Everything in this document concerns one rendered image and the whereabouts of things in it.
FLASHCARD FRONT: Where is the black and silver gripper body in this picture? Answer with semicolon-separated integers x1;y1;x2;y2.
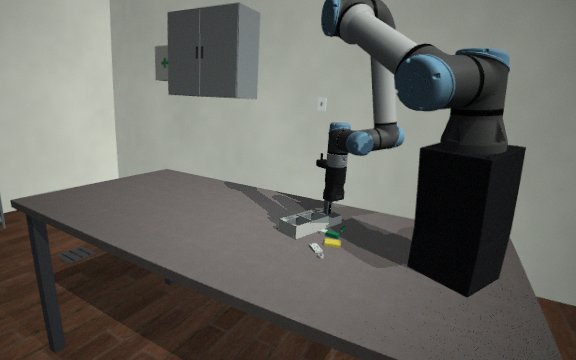
316;153;348;202

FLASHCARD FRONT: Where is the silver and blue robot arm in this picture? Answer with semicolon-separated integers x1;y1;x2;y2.
321;0;510;156

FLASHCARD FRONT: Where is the yellow block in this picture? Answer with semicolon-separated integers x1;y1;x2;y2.
324;238;341;248

